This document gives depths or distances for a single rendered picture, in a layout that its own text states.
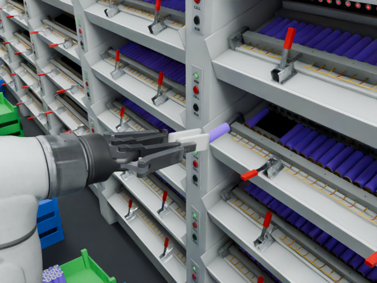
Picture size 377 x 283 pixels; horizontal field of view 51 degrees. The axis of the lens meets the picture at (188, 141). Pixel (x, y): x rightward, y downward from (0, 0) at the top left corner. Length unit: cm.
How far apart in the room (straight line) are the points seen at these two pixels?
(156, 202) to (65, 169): 84
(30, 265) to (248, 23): 62
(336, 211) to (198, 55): 43
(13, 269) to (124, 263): 111
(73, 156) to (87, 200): 146
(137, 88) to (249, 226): 54
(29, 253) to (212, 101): 50
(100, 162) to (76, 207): 141
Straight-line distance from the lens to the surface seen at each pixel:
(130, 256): 169
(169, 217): 131
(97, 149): 59
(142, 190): 144
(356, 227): 73
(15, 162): 54
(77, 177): 57
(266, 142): 85
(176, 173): 116
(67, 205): 201
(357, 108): 65
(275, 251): 93
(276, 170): 81
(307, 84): 71
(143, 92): 120
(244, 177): 76
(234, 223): 99
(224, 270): 115
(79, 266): 166
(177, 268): 142
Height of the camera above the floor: 118
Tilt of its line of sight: 28 degrees down
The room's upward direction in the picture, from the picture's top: straight up
